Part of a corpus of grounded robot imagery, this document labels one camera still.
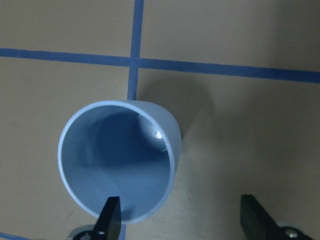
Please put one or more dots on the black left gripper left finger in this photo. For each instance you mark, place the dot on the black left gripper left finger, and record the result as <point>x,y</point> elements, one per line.
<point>109,223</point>

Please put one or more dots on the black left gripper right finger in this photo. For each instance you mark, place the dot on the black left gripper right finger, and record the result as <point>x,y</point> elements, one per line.
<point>255,222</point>

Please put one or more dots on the blue cup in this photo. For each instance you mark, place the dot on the blue cup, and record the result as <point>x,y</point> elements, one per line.
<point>128,149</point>

